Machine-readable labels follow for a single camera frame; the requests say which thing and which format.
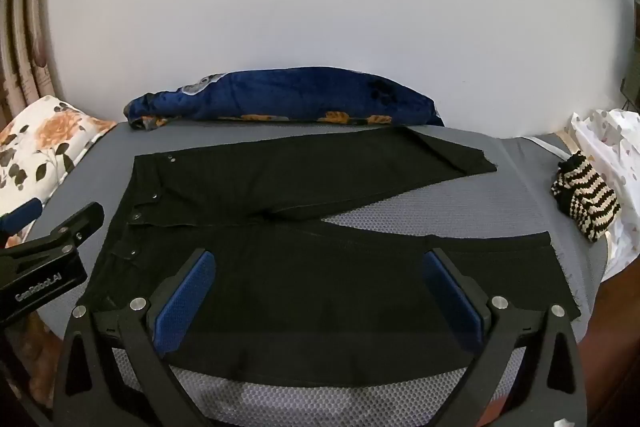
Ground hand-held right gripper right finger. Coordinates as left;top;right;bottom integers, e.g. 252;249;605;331
422;248;588;427

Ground black and cream striped knit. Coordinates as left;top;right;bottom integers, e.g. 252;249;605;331
551;152;622;243

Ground white elastic strap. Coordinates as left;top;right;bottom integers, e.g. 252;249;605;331
529;136;572;158

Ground white floral pillow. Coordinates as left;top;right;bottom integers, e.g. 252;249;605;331
0;96;118;248

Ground grey mesh mattress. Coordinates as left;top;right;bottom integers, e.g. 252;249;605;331
30;122;616;427

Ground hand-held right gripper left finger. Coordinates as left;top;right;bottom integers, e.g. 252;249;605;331
52;248;217;427

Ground blue floral blanket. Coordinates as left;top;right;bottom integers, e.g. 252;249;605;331
124;67;445;132

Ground beige patterned curtain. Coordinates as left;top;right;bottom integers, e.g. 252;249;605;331
0;0;56;132

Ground black pants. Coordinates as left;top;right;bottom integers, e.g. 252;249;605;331
85;125;582;389

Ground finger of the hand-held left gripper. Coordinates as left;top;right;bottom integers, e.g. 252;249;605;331
0;198;44;233
0;202;106;263

